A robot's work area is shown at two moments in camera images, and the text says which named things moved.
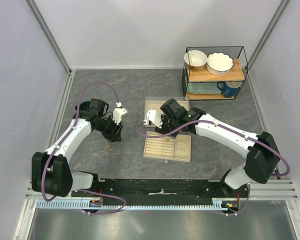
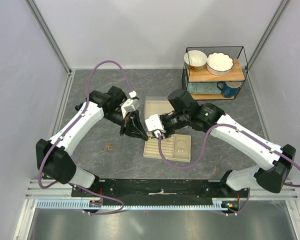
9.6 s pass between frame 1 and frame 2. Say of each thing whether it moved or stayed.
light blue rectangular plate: stayed
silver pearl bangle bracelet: stayed
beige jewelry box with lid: stayed
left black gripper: moved
